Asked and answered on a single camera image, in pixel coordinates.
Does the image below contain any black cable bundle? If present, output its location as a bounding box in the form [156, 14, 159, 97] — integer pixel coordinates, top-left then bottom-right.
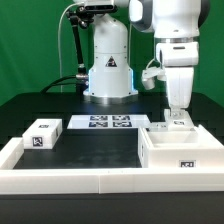
[39, 75, 88, 94]

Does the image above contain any white cabinet body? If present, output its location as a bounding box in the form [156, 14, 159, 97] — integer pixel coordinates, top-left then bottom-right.
[138, 125, 224, 168]

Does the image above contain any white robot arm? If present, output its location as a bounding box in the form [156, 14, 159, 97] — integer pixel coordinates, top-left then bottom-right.
[73, 0, 210, 114]

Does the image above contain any white door panel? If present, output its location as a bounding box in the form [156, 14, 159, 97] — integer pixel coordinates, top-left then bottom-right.
[164, 109, 194, 131]
[149, 122, 168, 132]

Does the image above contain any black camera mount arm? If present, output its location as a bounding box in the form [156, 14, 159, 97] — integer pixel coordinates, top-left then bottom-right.
[66, 6, 93, 95]

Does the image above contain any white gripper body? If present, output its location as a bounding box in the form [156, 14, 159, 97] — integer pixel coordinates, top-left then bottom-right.
[156, 42, 199, 110]

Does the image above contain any white cabinet top block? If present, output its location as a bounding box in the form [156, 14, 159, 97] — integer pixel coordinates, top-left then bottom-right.
[22, 119, 62, 149]

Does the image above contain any white U-shaped fence frame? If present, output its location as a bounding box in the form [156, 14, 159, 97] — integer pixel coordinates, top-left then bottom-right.
[0, 137, 224, 195]

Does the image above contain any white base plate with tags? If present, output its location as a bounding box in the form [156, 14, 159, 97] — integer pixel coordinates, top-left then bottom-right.
[67, 114, 150, 129]

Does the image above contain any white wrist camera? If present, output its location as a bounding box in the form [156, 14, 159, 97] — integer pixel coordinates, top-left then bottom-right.
[141, 67, 166, 90]

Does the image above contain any white cable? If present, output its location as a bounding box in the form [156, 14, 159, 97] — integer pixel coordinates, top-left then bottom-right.
[57, 2, 78, 94]

